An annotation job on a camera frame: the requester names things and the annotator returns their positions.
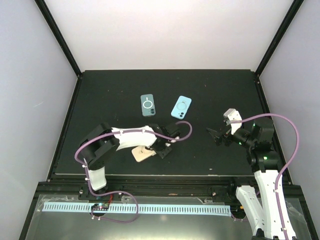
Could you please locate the beige phone case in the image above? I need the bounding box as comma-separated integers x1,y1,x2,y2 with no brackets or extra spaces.
131,146,156,163

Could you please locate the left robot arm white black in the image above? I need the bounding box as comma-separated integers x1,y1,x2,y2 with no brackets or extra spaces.
77,123,180,200

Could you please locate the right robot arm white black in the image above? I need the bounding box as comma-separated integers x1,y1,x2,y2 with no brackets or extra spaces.
207,115,297,240

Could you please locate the light blue phone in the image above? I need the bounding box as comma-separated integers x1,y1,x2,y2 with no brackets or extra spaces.
170,95,192,120

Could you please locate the left circuit board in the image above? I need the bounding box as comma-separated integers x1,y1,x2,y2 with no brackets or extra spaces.
90,203,110,212

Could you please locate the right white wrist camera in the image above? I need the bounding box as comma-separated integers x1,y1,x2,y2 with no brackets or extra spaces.
223,108,242,135

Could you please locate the teal phone with ring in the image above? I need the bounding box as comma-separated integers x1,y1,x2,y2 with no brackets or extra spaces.
140,94,156,117

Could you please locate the light blue slotted cable duct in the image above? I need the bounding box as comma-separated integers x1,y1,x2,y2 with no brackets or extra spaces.
42,202,232,217

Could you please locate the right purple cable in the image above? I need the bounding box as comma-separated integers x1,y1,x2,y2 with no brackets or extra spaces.
231,113,300,240

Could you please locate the black aluminium front rail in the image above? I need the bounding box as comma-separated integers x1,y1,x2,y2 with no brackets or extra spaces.
37,174,305,201

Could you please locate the right black frame post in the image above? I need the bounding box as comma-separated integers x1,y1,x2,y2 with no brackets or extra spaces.
255,0,304,77

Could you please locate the black frame post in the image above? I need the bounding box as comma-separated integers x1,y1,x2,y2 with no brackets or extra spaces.
34,0,83,78
255,0,304,77

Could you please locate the left black frame post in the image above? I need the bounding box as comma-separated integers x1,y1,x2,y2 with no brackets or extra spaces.
34,0,83,78

